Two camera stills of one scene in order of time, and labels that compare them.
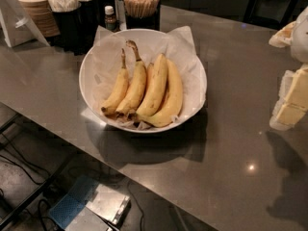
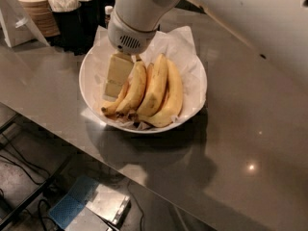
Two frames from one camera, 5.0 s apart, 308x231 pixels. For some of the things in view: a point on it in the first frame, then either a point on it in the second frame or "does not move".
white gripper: (300, 42) -> (131, 38)
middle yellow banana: (156, 89) does not move
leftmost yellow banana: (119, 91) does not move
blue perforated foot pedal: (66, 210) does not move
